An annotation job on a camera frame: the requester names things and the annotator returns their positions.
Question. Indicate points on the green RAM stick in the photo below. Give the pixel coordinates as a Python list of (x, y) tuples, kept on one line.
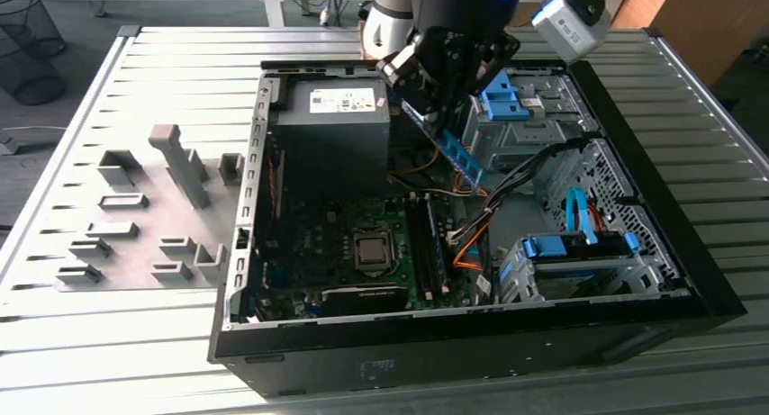
[(463, 156)]

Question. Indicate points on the hard disk in blue carrier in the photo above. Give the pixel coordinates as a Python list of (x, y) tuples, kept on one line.
[(577, 246)]

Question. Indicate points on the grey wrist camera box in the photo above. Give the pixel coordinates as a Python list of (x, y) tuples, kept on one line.
[(568, 30)]

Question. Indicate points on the white desk frame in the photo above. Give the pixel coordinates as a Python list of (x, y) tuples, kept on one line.
[(282, 1)]

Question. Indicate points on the grey parts rack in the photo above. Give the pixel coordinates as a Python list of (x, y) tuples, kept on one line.
[(157, 208)]

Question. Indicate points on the CPU in socket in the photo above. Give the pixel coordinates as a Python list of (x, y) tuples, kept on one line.
[(372, 250)]

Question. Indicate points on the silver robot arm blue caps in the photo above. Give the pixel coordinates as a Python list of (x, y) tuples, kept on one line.
[(385, 23)]

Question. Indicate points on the brown wooden cabinet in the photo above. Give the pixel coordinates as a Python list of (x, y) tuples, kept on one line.
[(703, 23)]

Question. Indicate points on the installed RAM stick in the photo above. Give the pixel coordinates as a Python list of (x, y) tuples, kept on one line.
[(439, 248)]

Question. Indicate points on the blue plastic drive bracket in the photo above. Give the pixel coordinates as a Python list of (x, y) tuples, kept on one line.
[(508, 104)]

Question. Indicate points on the green motherboard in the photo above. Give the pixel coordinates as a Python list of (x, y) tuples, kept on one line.
[(313, 253)]

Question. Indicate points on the black graphics card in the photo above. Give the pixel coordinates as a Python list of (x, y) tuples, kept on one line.
[(364, 300)]

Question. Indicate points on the empty black RAM slot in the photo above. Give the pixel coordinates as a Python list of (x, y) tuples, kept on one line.
[(419, 248)]

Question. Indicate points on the black open PC case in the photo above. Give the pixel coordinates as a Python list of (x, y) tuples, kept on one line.
[(421, 356)]

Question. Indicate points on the grey metal drive cage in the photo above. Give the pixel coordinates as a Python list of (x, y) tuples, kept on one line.
[(529, 138)]

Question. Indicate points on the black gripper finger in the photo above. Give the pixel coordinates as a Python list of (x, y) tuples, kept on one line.
[(424, 73), (493, 59)]

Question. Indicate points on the grey power supply unit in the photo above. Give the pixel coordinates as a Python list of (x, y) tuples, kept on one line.
[(337, 131)]

